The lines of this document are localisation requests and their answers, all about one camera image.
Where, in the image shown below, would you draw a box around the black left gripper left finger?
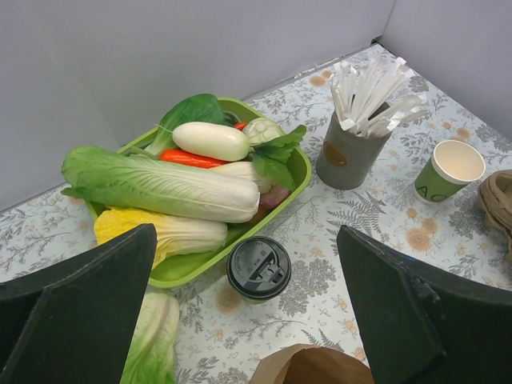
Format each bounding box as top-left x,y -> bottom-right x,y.
1,224 -> 157,383

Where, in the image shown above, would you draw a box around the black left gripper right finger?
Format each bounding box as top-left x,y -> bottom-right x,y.
337,226 -> 511,383

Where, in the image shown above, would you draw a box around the brown paper bag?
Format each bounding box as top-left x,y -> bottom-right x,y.
250,344 -> 374,384

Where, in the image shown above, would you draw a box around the brown cardboard cup carrier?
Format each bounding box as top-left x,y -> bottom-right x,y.
475,170 -> 511,263

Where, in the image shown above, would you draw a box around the black coffee cup lid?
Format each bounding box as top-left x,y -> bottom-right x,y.
226,236 -> 291,296

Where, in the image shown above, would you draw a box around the small green cabbage toy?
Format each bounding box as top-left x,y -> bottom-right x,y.
120,290 -> 180,384

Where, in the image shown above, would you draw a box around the yellow napa cabbage toy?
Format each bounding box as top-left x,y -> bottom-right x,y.
94,207 -> 228,266

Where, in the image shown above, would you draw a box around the floral table mat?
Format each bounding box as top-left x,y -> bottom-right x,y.
1,64 -> 511,383

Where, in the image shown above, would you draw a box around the green napa cabbage toy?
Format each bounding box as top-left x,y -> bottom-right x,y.
61,146 -> 260,223

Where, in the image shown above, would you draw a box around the grey straw holder cup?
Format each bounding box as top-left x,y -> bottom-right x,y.
315,113 -> 391,190

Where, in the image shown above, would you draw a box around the red pepper toy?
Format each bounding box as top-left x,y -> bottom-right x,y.
158,149 -> 227,169

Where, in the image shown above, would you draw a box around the purple onion toy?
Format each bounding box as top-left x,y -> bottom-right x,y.
260,185 -> 291,210

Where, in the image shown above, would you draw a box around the white radish toy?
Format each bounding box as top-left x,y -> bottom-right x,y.
172,122 -> 251,162

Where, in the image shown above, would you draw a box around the bok choy toy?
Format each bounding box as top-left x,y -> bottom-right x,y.
242,118 -> 307,190

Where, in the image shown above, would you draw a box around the white wrapped straws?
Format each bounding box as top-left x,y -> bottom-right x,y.
329,54 -> 427,138

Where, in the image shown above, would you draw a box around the green leafy vegetable toy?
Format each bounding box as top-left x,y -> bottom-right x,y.
145,94 -> 225,155

